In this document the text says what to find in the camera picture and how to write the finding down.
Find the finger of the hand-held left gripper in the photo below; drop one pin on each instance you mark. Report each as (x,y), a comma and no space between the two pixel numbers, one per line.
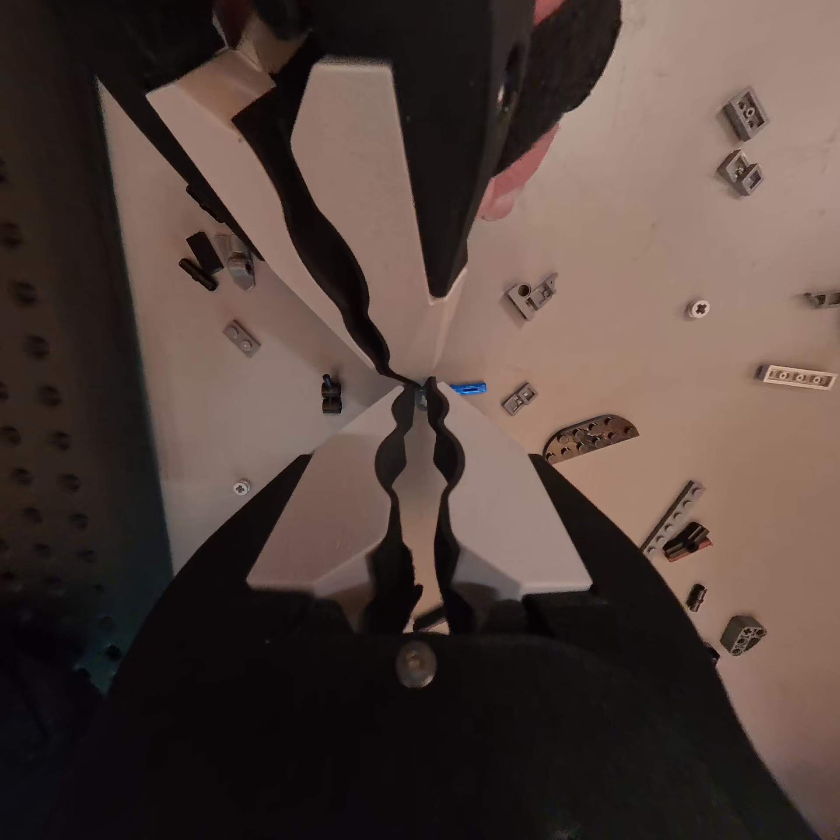
(216,151)
(354,164)

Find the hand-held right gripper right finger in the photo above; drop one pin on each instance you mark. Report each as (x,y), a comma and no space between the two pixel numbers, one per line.
(518,518)

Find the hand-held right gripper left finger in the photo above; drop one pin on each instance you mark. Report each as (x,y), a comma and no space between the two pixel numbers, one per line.
(315,518)

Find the small grey lego connector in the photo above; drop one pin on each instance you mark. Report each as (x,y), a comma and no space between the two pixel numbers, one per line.
(422,399)

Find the black lego pin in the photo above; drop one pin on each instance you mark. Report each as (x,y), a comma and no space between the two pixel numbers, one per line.
(695,597)
(198,274)
(203,203)

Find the dark grey lego slope tile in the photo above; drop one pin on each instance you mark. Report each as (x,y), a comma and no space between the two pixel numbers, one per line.
(203,249)

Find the blue lego pin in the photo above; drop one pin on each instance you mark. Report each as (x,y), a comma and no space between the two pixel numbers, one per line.
(469,388)

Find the dark grey long lego plate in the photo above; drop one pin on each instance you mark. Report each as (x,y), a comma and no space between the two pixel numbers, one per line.
(673,518)

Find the black and brown lego connector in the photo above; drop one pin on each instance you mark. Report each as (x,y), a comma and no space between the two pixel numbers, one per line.
(686,541)

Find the grey two-stud lego plate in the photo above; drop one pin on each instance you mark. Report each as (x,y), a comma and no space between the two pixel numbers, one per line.
(241,338)

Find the grey lego clip plate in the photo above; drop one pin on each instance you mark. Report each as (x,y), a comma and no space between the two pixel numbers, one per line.
(548,285)

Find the grey lego beam with holes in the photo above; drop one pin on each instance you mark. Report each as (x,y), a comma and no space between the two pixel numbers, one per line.
(743,634)

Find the light grey long lego plate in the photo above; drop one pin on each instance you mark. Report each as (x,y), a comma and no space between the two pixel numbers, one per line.
(797,377)

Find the person's left hand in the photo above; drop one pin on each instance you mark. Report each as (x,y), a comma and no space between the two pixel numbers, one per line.
(505,197)

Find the dark grey lego bracket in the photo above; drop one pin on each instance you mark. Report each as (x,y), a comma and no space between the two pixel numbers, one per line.
(746,111)
(520,398)
(740,172)

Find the light grey lego bracket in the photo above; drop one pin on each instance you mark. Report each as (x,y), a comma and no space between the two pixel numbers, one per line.
(823,298)

